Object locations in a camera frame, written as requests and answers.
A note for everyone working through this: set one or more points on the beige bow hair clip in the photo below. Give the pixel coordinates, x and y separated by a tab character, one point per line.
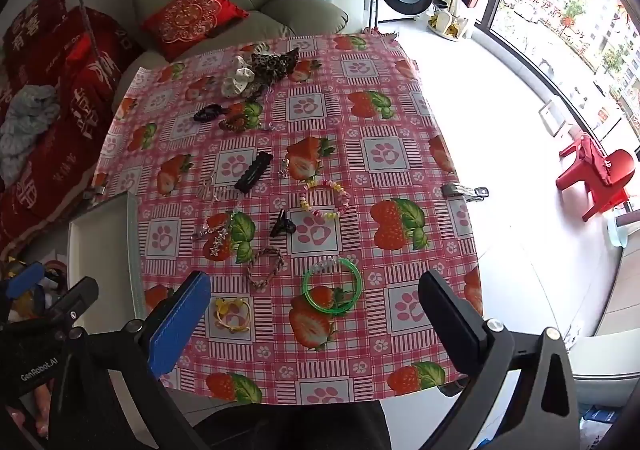
207	189

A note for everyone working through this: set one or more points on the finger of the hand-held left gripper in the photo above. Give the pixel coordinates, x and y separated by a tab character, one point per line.
75	299
22	278

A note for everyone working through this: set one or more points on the white tray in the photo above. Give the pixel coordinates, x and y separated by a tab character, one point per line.
100	260

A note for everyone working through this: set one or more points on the white picture frame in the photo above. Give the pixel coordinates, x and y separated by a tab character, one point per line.
545	116

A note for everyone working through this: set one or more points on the black claw clip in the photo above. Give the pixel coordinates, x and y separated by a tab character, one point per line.
281	226

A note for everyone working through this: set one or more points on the green bangle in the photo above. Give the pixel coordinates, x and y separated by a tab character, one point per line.
306	290

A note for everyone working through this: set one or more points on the red embroidered pillow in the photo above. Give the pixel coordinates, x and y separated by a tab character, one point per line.
192	20

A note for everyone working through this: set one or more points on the leopard print scrunchie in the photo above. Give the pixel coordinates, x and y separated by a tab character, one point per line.
274	64

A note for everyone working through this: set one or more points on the red printed quilt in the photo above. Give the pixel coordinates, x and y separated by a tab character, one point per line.
60	95

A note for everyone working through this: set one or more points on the person's foot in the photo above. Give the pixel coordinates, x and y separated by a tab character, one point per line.
32	410

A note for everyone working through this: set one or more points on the black rectangular hair clip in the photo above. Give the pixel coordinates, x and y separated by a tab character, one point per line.
254	172

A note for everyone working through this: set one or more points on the red plastic chair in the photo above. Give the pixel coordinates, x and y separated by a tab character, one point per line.
600	175

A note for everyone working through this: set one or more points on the strawberry print pink tablecloth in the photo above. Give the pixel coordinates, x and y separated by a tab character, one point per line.
310	250

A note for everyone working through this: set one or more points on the metal table clamp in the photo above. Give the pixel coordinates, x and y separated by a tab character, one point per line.
97	193
465	191

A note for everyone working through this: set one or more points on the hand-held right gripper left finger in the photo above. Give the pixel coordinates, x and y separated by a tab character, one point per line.
182	325

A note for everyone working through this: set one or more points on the shoe rack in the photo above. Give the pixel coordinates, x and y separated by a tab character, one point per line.
452	5

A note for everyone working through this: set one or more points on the white dotted scrunchie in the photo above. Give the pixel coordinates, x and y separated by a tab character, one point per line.
239	75

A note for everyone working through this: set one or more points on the silver rhinestone hair clip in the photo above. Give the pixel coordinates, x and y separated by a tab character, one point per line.
219	240

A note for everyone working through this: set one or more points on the person's dark pants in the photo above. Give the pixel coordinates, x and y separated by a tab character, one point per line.
300	427

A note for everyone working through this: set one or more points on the grey cloth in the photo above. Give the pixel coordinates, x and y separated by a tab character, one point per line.
27	125

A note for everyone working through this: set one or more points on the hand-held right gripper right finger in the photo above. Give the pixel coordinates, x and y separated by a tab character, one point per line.
450	320

